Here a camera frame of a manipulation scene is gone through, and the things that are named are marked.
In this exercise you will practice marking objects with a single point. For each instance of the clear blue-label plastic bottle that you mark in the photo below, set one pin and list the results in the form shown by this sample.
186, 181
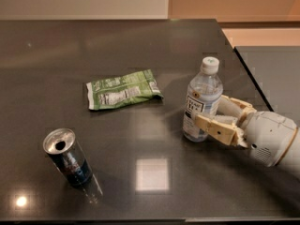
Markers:
203, 95

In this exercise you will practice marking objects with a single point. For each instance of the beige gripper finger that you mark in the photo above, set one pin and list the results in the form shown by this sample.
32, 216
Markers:
222, 128
235, 107

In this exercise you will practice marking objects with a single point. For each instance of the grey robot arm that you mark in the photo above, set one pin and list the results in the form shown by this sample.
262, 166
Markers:
270, 138

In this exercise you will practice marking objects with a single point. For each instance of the grey side table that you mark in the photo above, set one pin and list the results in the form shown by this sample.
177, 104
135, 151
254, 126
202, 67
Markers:
276, 71

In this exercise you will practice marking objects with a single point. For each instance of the dark blue drink can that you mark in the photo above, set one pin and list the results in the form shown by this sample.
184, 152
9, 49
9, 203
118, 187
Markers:
64, 150

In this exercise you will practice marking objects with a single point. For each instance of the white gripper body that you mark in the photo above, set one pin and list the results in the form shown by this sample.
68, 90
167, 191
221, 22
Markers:
269, 136

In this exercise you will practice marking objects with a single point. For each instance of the green snack bag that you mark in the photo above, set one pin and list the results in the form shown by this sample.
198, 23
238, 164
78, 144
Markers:
118, 92

